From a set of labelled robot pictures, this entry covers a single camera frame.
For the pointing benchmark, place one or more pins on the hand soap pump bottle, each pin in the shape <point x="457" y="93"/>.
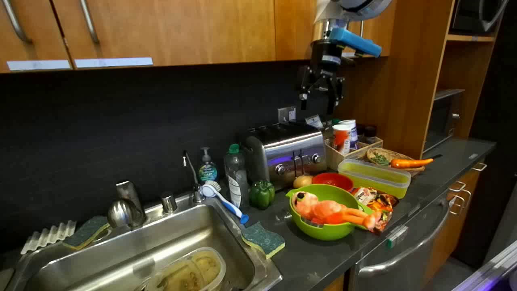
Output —
<point x="206" y="170"/>

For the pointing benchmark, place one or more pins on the white red-label canister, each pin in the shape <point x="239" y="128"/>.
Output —
<point x="340" y="138"/>

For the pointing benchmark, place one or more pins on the white blue-label canister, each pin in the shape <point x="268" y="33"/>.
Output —
<point x="352" y="133"/>

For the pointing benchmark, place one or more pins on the wall power outlet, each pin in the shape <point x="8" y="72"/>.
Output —
<point x="286" y="115"/>

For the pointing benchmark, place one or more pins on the red plastic bowl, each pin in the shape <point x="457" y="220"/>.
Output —
<point x="334" y="180"/>

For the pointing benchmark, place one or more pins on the orange plush flamingo toy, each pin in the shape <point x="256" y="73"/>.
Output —
<point x="331" y="212"/>

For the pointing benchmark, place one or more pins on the orange toy carrot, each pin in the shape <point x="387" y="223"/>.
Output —
<point x="410" y="162"/>

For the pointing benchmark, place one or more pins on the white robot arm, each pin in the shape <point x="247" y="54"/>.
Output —
<point x="334" y="17"/>

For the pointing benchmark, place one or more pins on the white dish rack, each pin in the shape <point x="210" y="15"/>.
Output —
<point x="48" y="236"/>

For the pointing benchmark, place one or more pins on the stainless microwave oven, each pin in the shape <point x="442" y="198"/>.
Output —
<point x="444" y="117"/>

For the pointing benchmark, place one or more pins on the green toy bell pepper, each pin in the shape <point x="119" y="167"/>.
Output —
<point x="261" y="194"/>

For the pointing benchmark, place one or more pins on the chrome sink faucet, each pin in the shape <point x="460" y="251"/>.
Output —
<point x="126" y="211"/>

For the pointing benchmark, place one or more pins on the clear plastic bottle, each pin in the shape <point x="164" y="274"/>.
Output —
<point x="235" y="177"/>

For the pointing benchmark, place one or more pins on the green plastic bowl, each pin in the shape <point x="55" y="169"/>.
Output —
<point x="324" y="193"/>

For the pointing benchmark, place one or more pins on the upper built-in oven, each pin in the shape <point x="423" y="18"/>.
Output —
<point x="476" y="17"/>

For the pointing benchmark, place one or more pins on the yellow toy potato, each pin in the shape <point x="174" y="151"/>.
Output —
<point x="300" y="181"/>

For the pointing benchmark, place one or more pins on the silver toaster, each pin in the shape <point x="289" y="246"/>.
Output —
<point x="279" y="152"/>

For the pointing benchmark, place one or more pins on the stainless steel sink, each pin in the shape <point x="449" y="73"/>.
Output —
<point x="127" y="261"/>

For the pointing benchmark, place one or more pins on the orange ramen noodle packet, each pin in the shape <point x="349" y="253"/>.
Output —
<point x="378" y="202"/>

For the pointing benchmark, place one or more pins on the dark spice jars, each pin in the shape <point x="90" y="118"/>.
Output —
<point x="366" y="133"/>

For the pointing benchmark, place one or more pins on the dishwasher with steel handle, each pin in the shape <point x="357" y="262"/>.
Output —
<point x="399" y="261"/>

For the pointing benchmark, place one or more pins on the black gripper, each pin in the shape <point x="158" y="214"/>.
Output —
<point x="319" y="75"/>

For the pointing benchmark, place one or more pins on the green yellow sponge behind sink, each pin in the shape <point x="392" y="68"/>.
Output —
<point x="87" y="233"/>

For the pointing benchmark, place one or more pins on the dirty container in sink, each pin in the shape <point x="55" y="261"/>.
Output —
<point x="198" y="270"/>

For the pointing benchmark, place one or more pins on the blue white dish brush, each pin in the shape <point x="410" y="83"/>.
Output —
<point x="210" y="191"/>

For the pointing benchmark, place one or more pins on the green yellow sponge on counter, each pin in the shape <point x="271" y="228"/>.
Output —
<point x="256" y="236"/>

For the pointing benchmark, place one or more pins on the yellow clear plastic container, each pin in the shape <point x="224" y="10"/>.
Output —
<point x="379" y="178"/>

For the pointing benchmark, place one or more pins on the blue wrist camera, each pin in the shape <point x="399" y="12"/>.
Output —
<point x="349" y="39"/>

